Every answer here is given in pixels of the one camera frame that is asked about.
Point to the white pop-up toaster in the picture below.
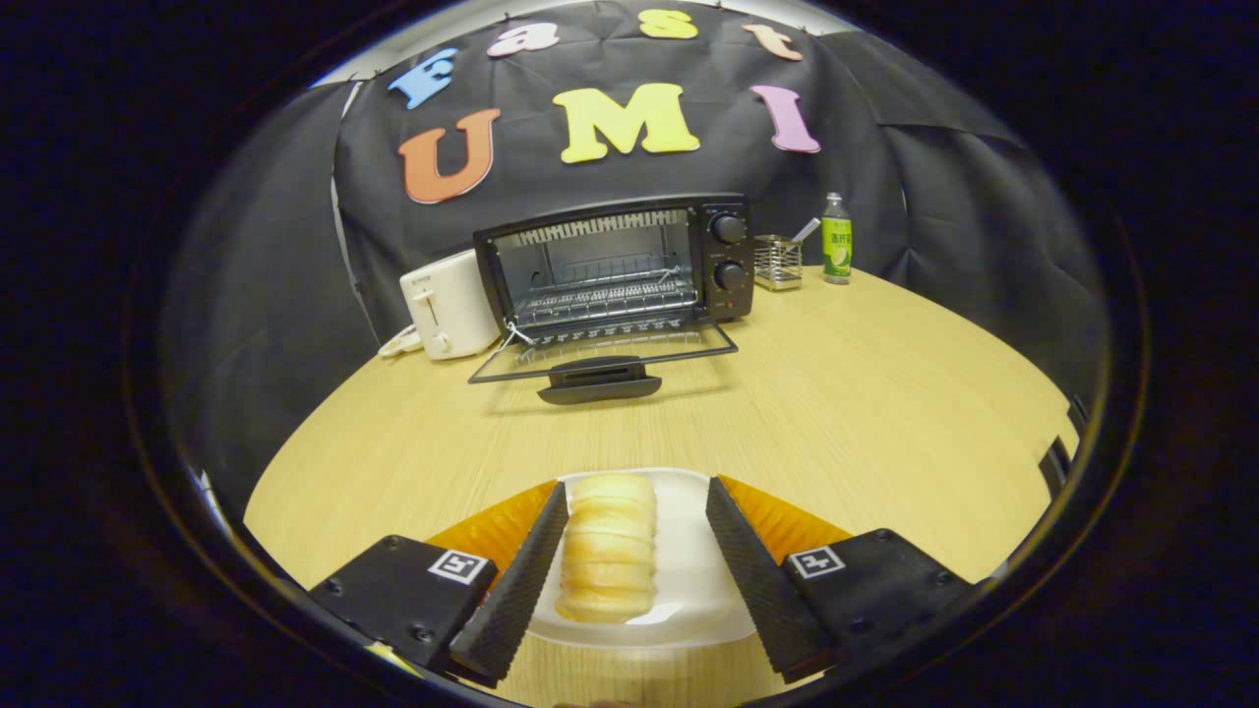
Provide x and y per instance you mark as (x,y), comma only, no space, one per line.
(452,305)

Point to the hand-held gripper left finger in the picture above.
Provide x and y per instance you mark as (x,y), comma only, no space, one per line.
(516,590)

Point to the ridged bread roll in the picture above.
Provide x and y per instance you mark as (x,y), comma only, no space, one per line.
(608,551)

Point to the white rectangular plate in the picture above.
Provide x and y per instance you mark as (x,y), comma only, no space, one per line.
(689,580)

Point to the black toaster oven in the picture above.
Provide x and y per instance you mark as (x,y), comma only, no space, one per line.
(728,300)

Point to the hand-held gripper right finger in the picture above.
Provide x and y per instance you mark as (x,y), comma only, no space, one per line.
(757,580)

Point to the green drink bottle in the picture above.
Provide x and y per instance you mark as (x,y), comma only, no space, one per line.
(837,246)

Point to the metal mesh utensil holder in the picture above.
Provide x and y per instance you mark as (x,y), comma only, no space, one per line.
(777,265)

